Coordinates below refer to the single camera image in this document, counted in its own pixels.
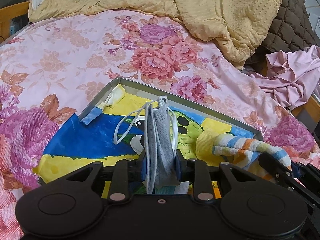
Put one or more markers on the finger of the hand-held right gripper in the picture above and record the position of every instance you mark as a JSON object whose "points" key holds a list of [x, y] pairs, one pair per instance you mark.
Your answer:
{"points": [[296, 170], [275, 167]]}

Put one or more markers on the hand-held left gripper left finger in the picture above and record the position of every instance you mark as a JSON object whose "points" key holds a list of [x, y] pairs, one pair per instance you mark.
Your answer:
{"points": [[142, 166]]}

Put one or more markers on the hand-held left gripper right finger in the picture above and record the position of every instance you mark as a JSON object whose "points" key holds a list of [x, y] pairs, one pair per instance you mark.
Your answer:
{"points": [[178, 166]]}

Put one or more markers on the grey mesh face mask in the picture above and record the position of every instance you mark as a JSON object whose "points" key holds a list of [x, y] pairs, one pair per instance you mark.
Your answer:
{"points": [[160, 142]]}

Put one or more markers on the striped sock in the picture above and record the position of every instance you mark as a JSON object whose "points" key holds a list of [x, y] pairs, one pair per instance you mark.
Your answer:
{"points": [[240, 146]]}

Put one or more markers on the cartoon-print shallow box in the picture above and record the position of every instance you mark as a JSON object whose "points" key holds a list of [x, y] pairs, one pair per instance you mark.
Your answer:
{"points": [[140, 86]]}

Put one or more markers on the cream tape strip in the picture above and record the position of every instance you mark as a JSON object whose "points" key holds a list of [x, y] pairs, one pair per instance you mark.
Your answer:
{"points": [[113, 97]]}

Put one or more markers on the pink garment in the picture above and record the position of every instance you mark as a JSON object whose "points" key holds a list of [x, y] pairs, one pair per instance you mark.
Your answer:
{"points": [[292, 80]]}

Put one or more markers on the pink floral bedsheet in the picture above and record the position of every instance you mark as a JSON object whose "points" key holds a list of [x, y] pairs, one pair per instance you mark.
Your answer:
{"points": [[62, 55]]}

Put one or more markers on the brown quilted jacket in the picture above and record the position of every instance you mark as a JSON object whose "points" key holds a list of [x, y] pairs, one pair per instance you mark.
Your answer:
{"points": [[292, 22]]}

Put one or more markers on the yellow dotted blanket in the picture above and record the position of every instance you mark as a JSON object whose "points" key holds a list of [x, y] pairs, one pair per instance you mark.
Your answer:
{"points": [[200, 10]]}

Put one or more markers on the pale blue printed bag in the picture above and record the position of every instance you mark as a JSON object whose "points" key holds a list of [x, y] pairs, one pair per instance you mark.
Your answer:
{"points": [[17, 27]]}

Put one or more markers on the white cloth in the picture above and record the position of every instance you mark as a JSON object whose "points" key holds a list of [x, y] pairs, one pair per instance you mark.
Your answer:
{"points": [[37, 2]]}

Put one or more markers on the wooden bed rail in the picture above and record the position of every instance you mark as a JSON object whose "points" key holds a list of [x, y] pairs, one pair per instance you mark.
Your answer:
{"points": [[12, 10], [307, 107]]}

